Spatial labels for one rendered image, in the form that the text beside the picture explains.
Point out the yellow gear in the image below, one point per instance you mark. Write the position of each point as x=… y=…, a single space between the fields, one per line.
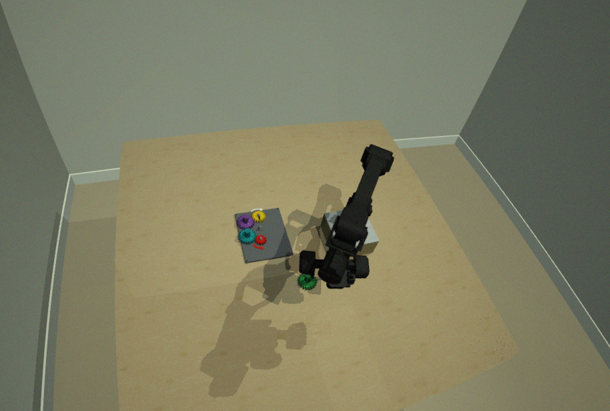
x=258 y=219

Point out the green gear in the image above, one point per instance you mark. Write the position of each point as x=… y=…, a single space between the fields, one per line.
x=306 y=281

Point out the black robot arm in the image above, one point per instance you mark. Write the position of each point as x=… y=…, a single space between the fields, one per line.
x=350 y=227

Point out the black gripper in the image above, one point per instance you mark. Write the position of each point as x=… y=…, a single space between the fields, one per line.
x=308 y=263

